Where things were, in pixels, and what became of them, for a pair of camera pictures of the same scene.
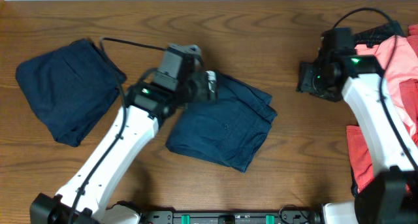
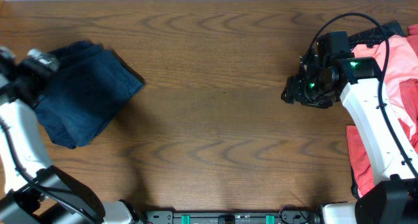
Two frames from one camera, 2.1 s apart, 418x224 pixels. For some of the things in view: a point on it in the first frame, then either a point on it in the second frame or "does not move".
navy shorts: [231, 131] -> [91, 85]
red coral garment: [362, 172] does not move
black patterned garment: [373, 36] does not move
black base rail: [285, 216] does not move
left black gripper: [200, 95] -> [33, 66]
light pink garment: [398, 61] does not move
